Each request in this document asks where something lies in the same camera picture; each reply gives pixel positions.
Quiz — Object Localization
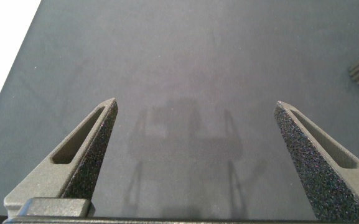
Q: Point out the dark mat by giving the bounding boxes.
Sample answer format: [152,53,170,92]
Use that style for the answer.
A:
[0,0,359,218]

